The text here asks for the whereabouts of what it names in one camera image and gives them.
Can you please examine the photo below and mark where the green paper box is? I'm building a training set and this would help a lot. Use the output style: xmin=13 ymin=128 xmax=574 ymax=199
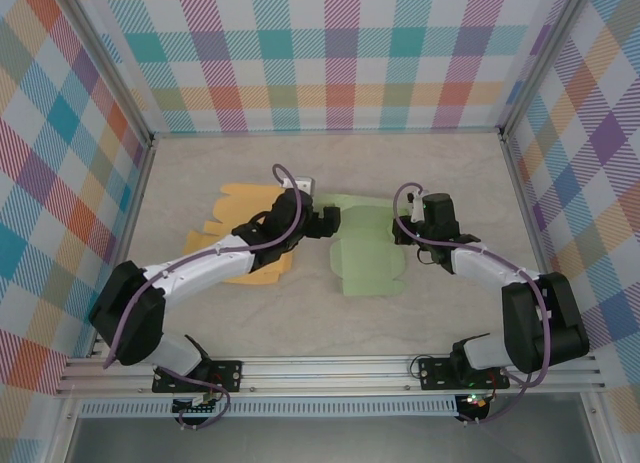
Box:
xmin=314 ymin=191 xmax=407 ymax=298

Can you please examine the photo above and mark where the orange paper box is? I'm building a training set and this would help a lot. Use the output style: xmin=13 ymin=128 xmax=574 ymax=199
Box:
xmin=182 ymin=182 xmax=294 ymax=287

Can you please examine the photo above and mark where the grey metal sheet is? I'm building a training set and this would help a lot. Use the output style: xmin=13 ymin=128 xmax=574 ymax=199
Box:
xmin=64 ymin=415 xmax=601 ymax=463

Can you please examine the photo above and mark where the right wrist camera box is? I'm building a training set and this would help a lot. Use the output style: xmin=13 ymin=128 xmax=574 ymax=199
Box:
xmin=407 ymin=189 xmax=427 ymax=223

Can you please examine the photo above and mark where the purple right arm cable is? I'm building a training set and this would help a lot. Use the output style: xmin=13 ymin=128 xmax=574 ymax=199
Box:
xmin=392 ymin=181 xmax=551 ymax=427

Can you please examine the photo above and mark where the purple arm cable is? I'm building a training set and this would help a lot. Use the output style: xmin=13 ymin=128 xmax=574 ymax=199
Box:
xmin=102 ymin=163 xmax=304 ymax=432
xmin=392 ymin=181 xmax=551 ymax=427

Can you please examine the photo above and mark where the thin aluminium floor rail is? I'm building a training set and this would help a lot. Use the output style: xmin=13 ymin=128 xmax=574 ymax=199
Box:
xmin=149 ymin=126 xmax=504 ymax=140

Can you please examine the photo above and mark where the aluminium side floor rail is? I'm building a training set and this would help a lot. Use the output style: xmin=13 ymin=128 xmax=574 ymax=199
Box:
xmin=499 ymin=135 xmax=576 ymax=354
xmin=88 ymin=137 xmax=160 ymax=359

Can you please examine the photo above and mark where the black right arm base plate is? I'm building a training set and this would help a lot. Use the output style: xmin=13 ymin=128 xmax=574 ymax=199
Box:
xmin=416 ymin=355 xmax=511 ymax=392

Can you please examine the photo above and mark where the wide aluminium base rail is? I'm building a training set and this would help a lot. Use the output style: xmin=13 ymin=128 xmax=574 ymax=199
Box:
xmin=55 ymin=351 xmax=606 ymax=397

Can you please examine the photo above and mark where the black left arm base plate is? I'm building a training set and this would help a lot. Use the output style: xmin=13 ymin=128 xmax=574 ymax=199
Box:
xmin=151 ymin=358 xmax=245 ymax=395

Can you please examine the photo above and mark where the slotted grey cable duct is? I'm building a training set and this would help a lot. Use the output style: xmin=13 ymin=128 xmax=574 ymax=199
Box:
xmin=79 ymin=395 xmax=460 ymax=418

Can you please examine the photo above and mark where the aluminium frame post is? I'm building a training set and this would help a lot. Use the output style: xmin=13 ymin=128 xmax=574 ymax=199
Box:
xmin=497 ymin=0 xmax=594 ymax=144
xmin=54 ymin=0 xmax=156 ymax=149

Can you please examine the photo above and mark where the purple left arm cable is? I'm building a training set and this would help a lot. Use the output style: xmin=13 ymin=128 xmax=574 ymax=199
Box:
xmin=102 ymin=163 xmax=304 ymax=432

